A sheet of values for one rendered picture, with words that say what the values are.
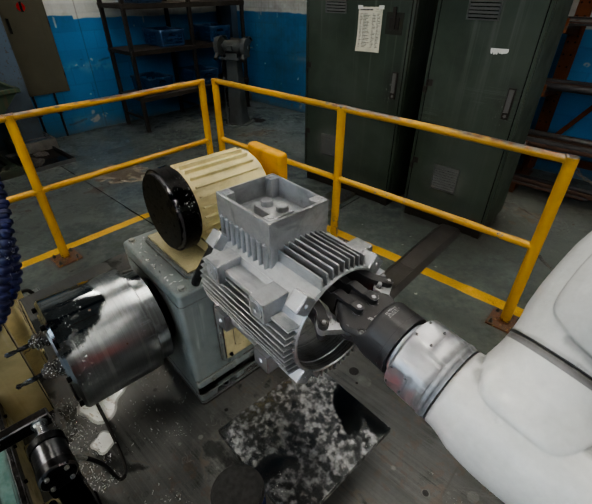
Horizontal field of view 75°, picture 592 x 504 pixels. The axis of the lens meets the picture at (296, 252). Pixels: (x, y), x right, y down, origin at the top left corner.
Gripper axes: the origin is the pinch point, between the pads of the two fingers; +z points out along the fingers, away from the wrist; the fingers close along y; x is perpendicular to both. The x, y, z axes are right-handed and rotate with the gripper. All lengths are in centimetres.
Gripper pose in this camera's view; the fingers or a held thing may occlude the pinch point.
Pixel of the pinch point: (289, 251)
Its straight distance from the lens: 53.8
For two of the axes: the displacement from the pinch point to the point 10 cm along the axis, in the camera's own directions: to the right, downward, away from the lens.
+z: -6.5, -5.2, 5.5
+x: -0.8, 7.7, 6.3
